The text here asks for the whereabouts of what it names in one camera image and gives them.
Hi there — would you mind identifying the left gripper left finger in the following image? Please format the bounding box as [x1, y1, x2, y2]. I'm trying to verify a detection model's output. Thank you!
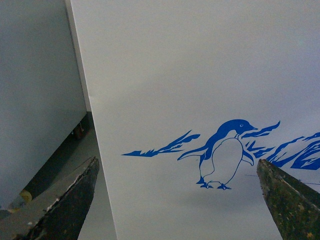
[0, 156, 100, 240]

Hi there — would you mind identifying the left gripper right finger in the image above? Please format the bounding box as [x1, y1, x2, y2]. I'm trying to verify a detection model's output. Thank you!
[256, 159, 320, 240]

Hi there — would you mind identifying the white chest freezer blue rim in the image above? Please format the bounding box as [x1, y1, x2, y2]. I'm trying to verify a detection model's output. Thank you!
[70, 0, 320, 240]

